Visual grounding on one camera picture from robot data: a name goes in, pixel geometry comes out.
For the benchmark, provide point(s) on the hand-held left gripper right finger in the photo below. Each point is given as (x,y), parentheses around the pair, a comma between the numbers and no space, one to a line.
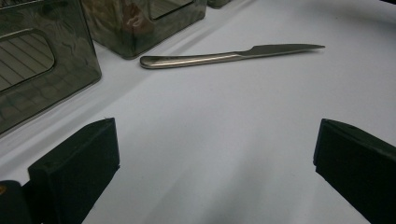
(361,174)

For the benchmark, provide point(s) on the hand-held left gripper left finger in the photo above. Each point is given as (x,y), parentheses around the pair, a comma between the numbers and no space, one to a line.
(71,174)

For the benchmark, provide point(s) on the smoky plastic bin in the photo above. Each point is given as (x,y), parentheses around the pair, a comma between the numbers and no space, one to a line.
(77,62)
(174,28)
(218,3)

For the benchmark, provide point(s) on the steel table knife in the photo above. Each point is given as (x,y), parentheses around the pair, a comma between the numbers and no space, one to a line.
(186,60)

